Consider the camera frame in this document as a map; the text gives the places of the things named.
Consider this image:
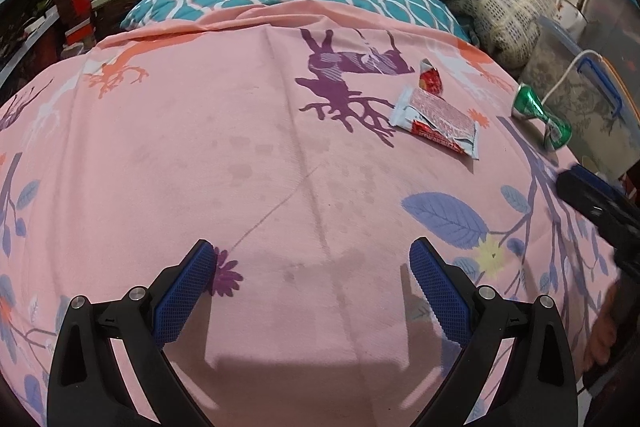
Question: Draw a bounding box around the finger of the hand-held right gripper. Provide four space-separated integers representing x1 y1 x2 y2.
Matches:
572 165 640 220
557 171 621 220

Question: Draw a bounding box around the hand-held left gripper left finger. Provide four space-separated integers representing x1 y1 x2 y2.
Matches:
46 238 221 427

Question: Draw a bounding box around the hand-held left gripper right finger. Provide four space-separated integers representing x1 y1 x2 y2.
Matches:
409 237 576 427

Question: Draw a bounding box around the clear plastic storage bin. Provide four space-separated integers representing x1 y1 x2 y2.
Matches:
520 14 640 188

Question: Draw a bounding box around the crushed green can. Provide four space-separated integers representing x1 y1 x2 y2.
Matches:
511 83 573 152

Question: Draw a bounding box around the person's right hand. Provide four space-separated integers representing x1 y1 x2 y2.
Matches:
584 279 628 370

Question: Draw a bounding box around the pink floral blanket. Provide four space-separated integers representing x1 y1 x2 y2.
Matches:
0 2 640 427

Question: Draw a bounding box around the red silver wrapper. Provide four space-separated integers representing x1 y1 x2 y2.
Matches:
389 87 482 160

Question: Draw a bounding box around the white enamel mug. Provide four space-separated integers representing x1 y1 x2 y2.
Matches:
552 2 588 42

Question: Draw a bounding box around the large blue translucent container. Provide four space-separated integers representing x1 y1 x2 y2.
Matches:
582 0 640 58

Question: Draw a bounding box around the small red wrapper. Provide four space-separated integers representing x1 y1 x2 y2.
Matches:
417 58 446 96

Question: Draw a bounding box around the beige patterned pillow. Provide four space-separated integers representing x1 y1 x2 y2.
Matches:
416 0 556 68

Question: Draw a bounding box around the grey metal shelf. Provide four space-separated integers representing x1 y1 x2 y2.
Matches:
0 0 71 108

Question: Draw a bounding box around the red bag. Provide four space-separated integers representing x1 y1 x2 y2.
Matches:
59 0 98 52

